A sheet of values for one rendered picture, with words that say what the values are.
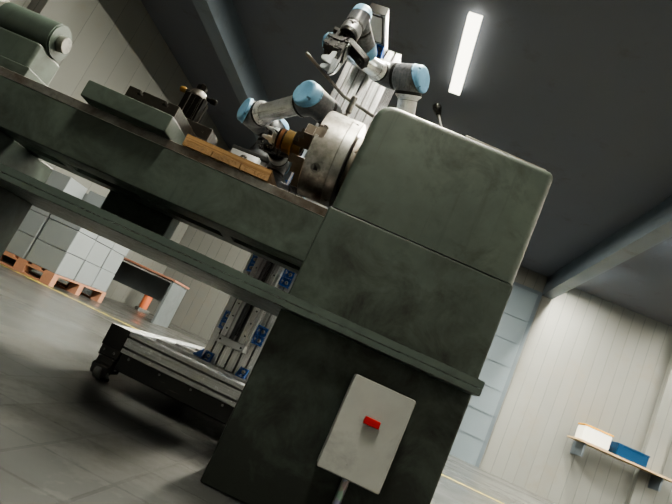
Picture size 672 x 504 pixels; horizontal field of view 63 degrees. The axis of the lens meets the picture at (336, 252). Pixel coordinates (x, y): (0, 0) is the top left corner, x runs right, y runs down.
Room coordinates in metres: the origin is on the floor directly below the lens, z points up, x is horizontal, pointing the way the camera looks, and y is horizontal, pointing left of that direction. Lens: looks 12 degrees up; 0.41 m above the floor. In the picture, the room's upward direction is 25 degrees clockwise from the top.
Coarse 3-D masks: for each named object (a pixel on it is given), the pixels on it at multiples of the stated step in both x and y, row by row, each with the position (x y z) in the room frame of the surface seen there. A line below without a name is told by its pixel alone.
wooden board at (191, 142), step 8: (192, 136) 1.69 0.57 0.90; (184, 144) 1.69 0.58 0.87; (192, 144) 1.68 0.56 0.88; (200, 144) 1.68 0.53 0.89; (208, 144) 1.68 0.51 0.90; (200, 152) 1.68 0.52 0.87; (208, 152) 1.68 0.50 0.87; (216, 152) 1.68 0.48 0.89; (224, 152) 1.68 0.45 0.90; (224, 160) 1.68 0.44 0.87; (232, 160) 1.67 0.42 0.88; (240, 160) 1.67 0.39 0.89; (248, 160) 1.67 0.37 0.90; (240, 168) 1.67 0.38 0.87; (248, 168) 1.67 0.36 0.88; (256, 168) 1.67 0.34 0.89; (264, 168) 1.67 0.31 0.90; (256, 176) 1.67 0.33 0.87; (264, 176) 1.67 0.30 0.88; (272, 176) 1.70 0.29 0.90; (272, 184) 1.75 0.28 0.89
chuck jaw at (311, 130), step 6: (312, 126) 1.71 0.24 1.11; (324, 126) 1.69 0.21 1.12; (300, 132) 1.79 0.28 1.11; (306, 132) 1.70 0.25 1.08; (312, 132) 1.70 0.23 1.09; (318, 132) 1.69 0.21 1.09; (324, 132) 1.69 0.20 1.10; (294, 138) 1.78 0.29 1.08; (300, 138) 1.75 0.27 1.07; (306, 138) 1.74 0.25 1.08; (312, 138) 1.72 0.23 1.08; (294, 144) 1.81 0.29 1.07; (300, 144) 1.79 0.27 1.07; (306, 144) 1.77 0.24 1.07
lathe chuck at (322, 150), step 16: (336, 112) 1.76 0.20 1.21; (336, 128) 1.69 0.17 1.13; (320, 144) 1.68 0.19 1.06; (336, 144) 1.68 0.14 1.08; (304, 160) 1.71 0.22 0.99; (320, 160) 1.69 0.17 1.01; (304, 176) 1.74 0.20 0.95; (320, 176) 1.72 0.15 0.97; (304, 192) 1.81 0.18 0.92; (320, 192) 1.77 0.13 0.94
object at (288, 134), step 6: (282, 132) 1.81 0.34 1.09; (288, 132) 1.81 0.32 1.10; (294, 132) 1.81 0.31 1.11; (276, 138) 1.82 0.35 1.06; (282, 138) 1.81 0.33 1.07; (288, 138) 1.80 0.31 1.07; (276, 144) 1.83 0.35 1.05; (282, 144) 1.82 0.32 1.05; (288, 144) 1.81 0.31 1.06; (282, 150) 1.84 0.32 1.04; (288, 150) 1.82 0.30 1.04; (294, 150) 1.83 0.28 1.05; (300, 150) 1.87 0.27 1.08
